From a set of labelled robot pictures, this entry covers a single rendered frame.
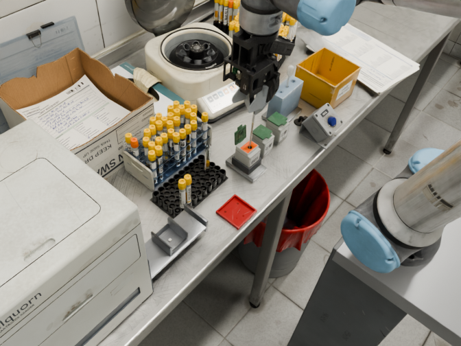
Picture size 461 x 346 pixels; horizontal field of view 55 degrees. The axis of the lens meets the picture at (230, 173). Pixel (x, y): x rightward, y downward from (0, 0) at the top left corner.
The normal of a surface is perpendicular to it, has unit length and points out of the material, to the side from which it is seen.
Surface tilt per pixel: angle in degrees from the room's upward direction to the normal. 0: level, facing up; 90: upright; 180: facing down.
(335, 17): 90
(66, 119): 1
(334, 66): 90
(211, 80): 90
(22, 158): 0
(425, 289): 1
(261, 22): 90
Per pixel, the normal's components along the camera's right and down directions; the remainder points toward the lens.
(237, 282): 0.06, -0.64
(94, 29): 0.76, 0.53
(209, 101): 0.33, -0.32
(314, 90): -0.69, 0.53
